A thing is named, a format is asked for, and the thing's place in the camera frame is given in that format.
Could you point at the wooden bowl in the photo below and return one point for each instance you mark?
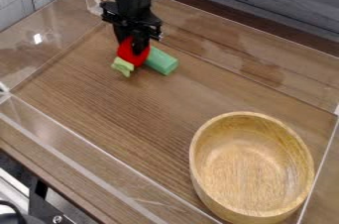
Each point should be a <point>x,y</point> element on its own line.
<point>251,168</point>

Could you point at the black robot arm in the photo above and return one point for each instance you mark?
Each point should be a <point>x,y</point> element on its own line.
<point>132,21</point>

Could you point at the red plush tomato green stem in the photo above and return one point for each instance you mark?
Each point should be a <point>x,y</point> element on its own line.
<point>127,59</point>

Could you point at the clear acrylic enclosure wall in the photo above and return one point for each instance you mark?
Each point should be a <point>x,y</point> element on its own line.
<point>112,144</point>

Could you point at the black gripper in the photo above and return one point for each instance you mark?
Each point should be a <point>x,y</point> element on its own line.
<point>132,20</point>

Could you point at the black metal table frame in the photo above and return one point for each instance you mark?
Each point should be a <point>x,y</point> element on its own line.
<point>33,202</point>

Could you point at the green rectangular block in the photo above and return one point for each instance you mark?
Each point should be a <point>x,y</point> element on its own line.
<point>160,61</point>

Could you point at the clear acrylic corner bracket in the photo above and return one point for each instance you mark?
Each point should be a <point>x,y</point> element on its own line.
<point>94,6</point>

